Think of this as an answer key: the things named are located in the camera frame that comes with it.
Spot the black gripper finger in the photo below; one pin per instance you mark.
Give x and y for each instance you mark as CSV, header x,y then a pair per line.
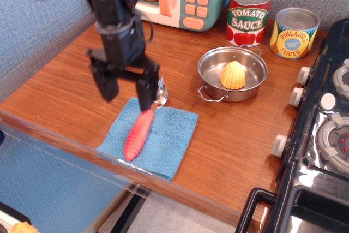
x,y
147,92
106,81

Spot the yellow toy corn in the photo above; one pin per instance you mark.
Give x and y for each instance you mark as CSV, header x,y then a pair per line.
x,y
233,76

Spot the white stove knob upper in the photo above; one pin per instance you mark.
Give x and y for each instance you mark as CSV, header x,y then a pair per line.
x,y
303,75

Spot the black toy stove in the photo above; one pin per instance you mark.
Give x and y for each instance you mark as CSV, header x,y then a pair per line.
x,y
312,182

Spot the metal spoon with red handle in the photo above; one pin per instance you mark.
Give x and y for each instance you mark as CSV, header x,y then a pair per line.
x,y
138,134

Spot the small steel pot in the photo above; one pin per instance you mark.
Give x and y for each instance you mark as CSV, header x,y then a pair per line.
x,y
211,66

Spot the tomato sauce can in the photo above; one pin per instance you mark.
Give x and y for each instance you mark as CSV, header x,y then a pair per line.
x,y
246,21

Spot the white stove knob lower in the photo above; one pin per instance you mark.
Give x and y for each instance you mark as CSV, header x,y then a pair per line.
x,y
279,145

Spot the orange object at corner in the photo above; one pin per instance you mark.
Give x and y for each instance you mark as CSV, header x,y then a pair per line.
x,y
23,227

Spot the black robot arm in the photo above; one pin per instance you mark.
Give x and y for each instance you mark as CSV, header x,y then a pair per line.
x,y
112,12

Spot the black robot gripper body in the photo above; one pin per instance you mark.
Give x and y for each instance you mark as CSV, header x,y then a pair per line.
x,y
124,49

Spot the clear acrylic barrier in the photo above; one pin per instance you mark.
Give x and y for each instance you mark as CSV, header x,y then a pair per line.
x,y
57,185

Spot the blue cloth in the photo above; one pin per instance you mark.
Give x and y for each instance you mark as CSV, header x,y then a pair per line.
x,y
166,143

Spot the white stove knob middle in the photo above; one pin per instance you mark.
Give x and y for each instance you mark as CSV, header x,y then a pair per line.
x,y
296,96

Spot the white stove knob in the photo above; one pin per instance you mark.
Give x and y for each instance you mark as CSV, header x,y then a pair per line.
x,y
296,96
303,75
279,145

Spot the pineapple slices can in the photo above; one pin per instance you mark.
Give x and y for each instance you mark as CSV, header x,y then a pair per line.
x,y
294,32

